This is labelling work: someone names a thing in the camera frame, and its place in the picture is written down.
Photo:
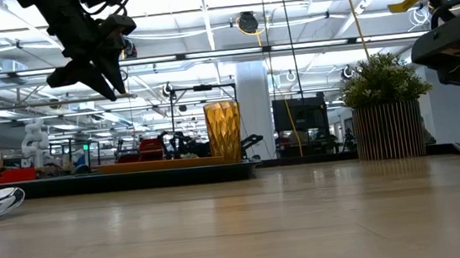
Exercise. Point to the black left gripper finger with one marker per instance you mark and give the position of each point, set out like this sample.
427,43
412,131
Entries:
113,64
76,74

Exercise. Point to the amber faceted plastic cup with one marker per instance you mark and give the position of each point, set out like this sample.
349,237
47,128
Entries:
224,131

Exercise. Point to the dark green tray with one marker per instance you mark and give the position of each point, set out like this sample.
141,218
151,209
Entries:
133,180

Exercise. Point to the white pillar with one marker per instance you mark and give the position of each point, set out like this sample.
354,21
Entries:
255,109
444,117

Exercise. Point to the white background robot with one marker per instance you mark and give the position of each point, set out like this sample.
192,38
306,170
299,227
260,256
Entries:
35,141

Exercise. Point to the red box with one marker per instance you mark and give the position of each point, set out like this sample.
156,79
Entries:
150,148

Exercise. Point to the potted plant in striped pot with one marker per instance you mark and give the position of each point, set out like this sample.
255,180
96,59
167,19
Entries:
388,126

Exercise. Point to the red bin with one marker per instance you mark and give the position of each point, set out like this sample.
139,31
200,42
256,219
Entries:
10,175

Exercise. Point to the black cabinet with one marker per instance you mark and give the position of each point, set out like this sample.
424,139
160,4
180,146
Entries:
300,115

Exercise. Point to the black aluminium table frame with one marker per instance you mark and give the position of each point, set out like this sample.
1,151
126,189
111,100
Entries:
300,160

